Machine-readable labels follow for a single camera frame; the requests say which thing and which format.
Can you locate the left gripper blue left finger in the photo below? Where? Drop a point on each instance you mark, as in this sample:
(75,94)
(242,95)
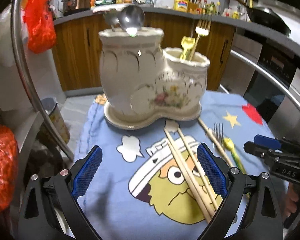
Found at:
(84,170)

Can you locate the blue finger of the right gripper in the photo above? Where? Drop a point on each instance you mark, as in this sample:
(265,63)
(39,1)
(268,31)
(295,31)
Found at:
(267,142)

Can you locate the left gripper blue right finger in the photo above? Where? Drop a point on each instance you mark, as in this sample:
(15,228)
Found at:
(216,177)

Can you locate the wooden chopstick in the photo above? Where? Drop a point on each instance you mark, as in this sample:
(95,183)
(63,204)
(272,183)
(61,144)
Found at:
(216,143)
(200,170)
(199,192)

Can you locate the yellow green tulip utensil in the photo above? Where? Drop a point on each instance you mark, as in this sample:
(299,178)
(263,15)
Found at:
(231,147)
(187,44)

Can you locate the silver fork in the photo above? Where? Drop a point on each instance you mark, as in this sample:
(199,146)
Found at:
(218,132)

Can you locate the gold fork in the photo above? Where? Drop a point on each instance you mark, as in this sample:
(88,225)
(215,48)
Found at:
(202,30)

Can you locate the large silver spoon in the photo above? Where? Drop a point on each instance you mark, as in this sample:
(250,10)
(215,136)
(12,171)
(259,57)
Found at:
(131,19)

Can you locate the cream ceramic holder saucer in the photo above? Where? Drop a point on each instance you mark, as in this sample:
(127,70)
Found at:
(112,119)

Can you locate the blue cartoon cloth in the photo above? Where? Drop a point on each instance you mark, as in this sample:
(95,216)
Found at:
(138,191)

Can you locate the small trash bin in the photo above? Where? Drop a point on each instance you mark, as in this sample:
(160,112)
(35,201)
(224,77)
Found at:
(52,109)

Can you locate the red plastic bag lower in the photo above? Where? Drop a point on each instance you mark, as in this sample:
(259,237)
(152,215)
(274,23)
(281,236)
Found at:
(8,166)

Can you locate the cream ceramic utensil holder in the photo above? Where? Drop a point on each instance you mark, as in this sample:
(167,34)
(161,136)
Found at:
(140,78)

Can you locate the black wok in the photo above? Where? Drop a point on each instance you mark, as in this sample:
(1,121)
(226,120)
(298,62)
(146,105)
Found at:
(266,17)

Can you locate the red plastic bag hanging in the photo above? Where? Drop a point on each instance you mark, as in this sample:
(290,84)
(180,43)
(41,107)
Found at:
(39,21)

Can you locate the wooden knife block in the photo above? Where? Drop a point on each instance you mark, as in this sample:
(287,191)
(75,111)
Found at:
(193,8)

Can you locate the white dish towel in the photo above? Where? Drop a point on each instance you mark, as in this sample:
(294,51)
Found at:
(108,7)

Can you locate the electric pressure cooker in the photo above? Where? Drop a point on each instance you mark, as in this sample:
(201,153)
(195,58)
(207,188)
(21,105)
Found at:
(74,6)

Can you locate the yellow cooking oil bottle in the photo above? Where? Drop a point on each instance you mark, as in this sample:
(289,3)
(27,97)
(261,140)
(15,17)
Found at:
(181,5)

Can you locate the stainless oven handle bar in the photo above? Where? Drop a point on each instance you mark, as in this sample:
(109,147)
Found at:
(276,82)

